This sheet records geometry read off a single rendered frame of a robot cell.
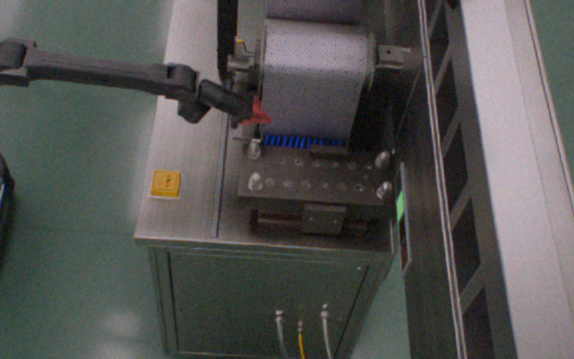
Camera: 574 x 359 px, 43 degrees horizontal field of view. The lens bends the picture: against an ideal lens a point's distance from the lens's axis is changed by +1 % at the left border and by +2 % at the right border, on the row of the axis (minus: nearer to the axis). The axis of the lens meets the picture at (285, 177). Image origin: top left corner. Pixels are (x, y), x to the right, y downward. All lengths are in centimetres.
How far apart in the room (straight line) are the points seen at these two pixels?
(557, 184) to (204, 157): 96
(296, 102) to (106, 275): 132
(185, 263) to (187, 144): 33
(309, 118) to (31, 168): 161
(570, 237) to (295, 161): 74
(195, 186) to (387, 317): 114
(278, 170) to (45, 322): 128
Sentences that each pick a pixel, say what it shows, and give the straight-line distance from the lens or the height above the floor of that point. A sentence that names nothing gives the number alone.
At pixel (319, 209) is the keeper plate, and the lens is 176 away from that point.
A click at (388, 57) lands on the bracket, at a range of 173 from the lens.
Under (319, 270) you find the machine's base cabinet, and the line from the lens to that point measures 195.
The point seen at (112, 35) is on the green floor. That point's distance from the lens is 359.
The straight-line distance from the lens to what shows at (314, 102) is 176.
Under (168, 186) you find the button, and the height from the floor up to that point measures 92.
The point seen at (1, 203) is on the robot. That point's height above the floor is 19.
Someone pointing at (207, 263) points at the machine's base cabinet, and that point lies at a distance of 194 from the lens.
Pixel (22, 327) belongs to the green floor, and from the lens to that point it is 280.
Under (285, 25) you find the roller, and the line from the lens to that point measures 184.
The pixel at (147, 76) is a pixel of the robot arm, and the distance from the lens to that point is 171.
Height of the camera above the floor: 249
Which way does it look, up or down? 55 degrees down
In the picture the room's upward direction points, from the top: 8 degrees clockwise
